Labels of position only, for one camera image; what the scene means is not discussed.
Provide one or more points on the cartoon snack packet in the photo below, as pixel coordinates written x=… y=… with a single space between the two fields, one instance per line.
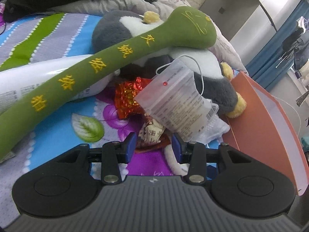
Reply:
x=151 y=133

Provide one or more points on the blue curtain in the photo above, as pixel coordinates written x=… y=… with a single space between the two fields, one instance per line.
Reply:
x=265 y=53

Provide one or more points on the green plush stick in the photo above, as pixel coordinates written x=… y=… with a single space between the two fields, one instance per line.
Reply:
x=96 y=62

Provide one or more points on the white cabinet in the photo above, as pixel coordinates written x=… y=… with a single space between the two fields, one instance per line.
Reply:
x=241 y=0

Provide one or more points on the red foil packet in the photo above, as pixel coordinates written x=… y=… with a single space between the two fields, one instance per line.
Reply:
x=125 y=96

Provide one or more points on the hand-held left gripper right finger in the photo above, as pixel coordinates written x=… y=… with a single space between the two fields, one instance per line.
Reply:
x=177 y=149

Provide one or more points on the white plastic bottle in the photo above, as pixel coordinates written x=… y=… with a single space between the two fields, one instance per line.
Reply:
x=36 y=77

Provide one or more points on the orange cardboard box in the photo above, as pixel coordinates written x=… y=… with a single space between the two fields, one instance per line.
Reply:
x=256 y=116

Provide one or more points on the grey penguin plush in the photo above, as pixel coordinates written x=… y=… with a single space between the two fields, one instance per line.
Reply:
x=217 y=89

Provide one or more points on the small panda plush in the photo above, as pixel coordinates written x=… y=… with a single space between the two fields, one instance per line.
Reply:
x=172 y=168

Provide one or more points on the floral striped bed sheet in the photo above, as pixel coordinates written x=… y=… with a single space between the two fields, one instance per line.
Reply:
x=48 y=33

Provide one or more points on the pale grey duvet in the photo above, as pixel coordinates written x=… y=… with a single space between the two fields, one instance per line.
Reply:
x=108 y=3

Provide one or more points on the clear mask packet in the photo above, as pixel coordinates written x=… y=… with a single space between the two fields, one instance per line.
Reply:
x=173 y=96

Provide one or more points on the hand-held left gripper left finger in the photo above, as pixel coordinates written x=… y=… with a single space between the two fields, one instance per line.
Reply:
x=131 y=147

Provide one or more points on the hanging dark garment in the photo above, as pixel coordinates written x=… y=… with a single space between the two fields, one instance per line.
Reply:
x=300 y=53

